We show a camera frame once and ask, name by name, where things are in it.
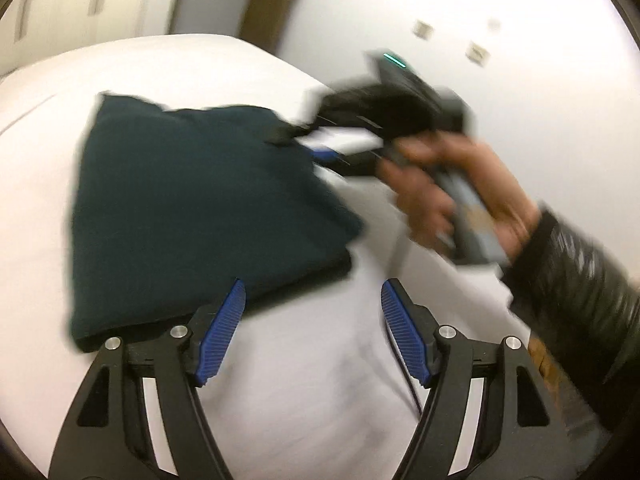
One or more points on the black jacket right forearm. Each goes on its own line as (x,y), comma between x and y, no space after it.
(576,299)

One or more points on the white wardrobe cabinets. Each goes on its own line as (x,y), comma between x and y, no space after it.
(35,29)

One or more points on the right hand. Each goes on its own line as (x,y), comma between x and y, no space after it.
(429,210)

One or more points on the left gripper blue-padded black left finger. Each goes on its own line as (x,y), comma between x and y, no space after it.
(105,434)

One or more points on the brown wooden door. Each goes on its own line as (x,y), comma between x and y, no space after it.
(264,21)

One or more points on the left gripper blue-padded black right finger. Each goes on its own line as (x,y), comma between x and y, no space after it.
(520,434)

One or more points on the dark green knit sweater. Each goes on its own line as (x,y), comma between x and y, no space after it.
(173,206)

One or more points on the white bed mattress sheet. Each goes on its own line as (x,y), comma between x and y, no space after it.
(309,388)

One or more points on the wall socket lower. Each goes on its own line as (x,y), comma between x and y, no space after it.
(477,54)

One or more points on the wall socket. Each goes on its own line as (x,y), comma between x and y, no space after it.
(422,30)
(477,54)

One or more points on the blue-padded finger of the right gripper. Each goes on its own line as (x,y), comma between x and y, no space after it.
(327,157)

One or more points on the wall socket upper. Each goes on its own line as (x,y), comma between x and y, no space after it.
(422,30)

